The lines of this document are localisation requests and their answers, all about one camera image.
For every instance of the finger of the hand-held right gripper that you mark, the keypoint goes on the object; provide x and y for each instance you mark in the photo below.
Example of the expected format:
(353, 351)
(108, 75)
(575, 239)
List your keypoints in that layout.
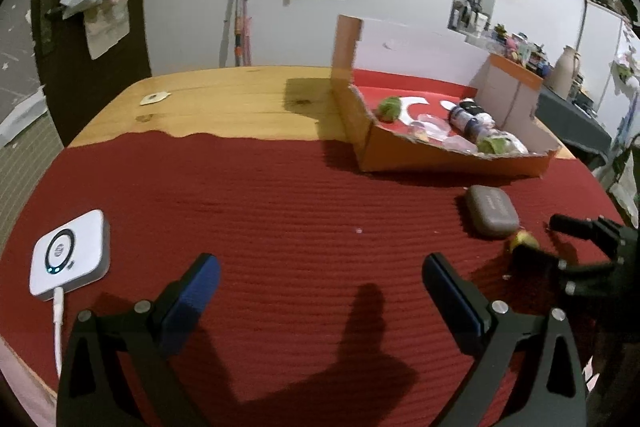
(600, 232)
(575, 279)

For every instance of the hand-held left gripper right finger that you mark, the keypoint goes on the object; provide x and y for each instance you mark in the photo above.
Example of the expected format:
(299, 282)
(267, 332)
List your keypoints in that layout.
(457, 302)

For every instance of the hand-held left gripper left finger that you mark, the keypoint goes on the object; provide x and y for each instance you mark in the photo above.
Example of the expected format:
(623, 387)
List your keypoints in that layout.
(195, 292)

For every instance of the small yellow red ball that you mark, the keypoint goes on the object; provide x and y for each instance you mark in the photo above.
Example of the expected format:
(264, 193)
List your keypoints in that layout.
(524, 239)

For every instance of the red lined cardboard box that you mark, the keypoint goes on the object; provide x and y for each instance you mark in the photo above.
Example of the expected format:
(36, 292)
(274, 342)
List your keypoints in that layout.
(400, 157)

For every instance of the dark plastic bottle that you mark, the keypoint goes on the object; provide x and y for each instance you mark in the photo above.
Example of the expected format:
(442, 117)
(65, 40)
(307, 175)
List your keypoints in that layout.
(470, 117)

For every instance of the clear plastic container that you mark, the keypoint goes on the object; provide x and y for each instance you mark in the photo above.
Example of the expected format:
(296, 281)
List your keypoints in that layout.
(430, 124)

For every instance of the grey zip case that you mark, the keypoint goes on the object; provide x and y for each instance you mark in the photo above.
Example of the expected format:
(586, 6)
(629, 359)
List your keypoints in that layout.
(492, 212)

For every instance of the red ribbed table mat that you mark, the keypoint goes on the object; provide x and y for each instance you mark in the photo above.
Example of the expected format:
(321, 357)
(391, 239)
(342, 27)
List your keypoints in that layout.
(300, 217)

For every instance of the white square charger device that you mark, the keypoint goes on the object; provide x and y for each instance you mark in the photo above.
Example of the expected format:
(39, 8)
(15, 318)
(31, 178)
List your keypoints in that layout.
(70, 252)

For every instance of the beige jug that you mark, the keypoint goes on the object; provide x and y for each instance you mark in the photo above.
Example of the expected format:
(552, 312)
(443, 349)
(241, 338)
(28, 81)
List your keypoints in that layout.
(565, 72)

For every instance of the white floral bag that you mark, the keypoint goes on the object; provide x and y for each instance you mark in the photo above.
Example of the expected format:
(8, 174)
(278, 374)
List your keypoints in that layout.
(627, 69)

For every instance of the small paper sticker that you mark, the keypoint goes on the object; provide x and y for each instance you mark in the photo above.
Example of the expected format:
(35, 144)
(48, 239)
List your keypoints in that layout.
(154, 98)

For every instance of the pale pink cloth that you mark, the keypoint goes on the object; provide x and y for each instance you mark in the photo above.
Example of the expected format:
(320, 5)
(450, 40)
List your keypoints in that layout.
(20, 392)

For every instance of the pile of assorted knickknacks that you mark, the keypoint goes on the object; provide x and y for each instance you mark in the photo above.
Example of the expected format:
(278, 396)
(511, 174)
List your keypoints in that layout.
(520, 47)

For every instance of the dark brown door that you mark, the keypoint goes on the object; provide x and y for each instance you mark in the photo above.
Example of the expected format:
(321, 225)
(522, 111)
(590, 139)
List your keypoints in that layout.
(75, 97)

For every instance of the orange stick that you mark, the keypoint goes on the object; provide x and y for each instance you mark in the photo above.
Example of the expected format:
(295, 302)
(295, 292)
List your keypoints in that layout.
(248, 37)

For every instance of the brown paper bag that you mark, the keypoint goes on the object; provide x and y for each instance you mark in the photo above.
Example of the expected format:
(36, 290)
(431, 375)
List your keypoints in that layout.
(107, 32)

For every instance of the white stick with red tip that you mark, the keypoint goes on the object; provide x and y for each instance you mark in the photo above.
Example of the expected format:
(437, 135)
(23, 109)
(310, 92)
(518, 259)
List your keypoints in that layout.
(239, 7)

